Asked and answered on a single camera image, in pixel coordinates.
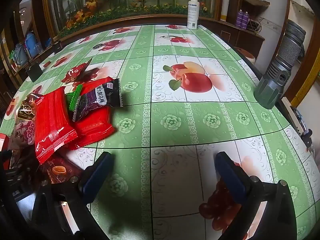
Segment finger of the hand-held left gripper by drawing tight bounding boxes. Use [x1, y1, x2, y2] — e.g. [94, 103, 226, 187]
[0, 149, 32, 202]

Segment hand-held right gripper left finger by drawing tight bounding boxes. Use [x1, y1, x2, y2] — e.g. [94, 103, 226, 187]
[31, 151, 115, 240]

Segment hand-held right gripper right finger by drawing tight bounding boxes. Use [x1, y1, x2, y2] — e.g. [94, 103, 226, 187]
[215, 151, 299, 240]

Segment small green snack packet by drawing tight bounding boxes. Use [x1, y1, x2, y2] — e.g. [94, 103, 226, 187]
[65, 84, 84, 112]

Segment red star-print snack packet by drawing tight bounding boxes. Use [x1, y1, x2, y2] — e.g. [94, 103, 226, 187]
[61, 58, 93, 84]

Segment pink bear-print snack packet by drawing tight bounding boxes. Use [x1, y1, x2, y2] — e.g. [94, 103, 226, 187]
[7, 120, 37, 168]

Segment wide red snack packet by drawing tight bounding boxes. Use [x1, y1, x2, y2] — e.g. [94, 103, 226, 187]
[67, 79, 116, 150]

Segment long plain red snack packet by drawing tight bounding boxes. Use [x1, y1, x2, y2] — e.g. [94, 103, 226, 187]
[34, 87, 78, 165]

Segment green fruit-print tablecloth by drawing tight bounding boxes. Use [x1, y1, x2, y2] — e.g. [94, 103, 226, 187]
[0, 24, 318, 240]

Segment brown snack packet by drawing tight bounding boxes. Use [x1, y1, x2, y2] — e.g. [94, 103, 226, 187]
[15, 92, 42, 124]

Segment dark purple snack packet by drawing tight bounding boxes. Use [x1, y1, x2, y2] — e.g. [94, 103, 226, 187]
[72, 78, 125, 122]

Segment wooden side cabinet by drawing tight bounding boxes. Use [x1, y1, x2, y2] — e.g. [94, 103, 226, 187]
[0, 0, 63, 90]

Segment red stool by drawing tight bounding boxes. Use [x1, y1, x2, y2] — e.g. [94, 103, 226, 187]
[237, 47, 257, 64]

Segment large grey flashlight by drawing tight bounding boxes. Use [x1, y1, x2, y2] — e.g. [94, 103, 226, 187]
[253, 20, 307, 110]

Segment blue and green bags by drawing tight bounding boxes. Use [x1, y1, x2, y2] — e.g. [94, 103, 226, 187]
[24, 31, 42, 57]

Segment wooden shelf unit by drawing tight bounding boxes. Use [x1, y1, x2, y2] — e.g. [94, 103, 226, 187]
[220, 0, 271, 53]

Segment white spray bottle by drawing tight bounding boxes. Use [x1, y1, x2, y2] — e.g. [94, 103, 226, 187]
[187, 0, 199, 30]

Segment woven basket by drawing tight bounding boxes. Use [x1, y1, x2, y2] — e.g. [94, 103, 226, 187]
[243, 0, 271, 11]

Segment dark red ring-print snack packet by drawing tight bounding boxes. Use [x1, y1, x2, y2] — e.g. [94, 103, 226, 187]
[41, 152, 84, 185]

